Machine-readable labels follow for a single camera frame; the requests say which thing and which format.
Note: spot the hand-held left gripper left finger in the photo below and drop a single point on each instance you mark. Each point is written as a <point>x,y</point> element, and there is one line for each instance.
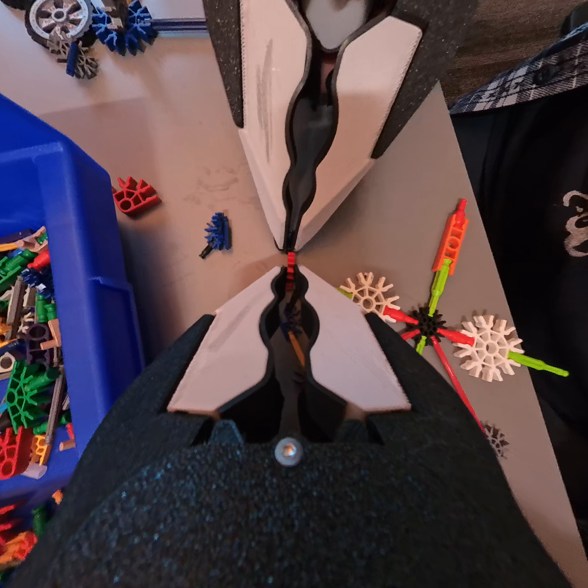
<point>220,363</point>

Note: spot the blue plastic bin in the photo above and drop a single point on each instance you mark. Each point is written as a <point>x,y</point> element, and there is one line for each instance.
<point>82,229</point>

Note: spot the long red toy rod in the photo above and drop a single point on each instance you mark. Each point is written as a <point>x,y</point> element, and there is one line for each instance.
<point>410,334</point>

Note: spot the small red gear connector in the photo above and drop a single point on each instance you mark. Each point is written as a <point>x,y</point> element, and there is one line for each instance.
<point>290,271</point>

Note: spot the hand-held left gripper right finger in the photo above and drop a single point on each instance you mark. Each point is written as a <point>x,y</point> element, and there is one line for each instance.
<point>353,363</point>

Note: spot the plaid flannel shirt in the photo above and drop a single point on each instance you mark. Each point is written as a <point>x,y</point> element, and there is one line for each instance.
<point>528,73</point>

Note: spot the short yellow toy rod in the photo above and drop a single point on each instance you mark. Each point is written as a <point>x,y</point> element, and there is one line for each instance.
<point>298,351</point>

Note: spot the toy vehicle model with wheels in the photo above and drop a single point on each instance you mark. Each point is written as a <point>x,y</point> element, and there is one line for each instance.
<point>115,23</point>

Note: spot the pile of toy construction pieces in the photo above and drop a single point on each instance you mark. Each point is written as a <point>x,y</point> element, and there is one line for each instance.
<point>27,390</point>

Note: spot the colourful toy rod wheel assembly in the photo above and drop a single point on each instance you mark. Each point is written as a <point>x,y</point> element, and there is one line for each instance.
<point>427,321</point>

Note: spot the green toy rod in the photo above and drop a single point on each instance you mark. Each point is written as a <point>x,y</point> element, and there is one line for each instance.
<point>345,293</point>

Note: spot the red toy connector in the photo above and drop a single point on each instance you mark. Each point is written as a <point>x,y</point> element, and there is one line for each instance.
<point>135,197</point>

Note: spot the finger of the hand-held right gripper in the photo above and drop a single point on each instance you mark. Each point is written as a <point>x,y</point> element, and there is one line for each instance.
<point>266,92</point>
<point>367,92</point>

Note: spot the blue connector with black rod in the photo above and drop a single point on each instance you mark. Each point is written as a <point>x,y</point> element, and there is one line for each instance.
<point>219,229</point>

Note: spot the blue toy connector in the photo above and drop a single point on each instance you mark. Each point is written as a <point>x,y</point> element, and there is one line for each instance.
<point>291,321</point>

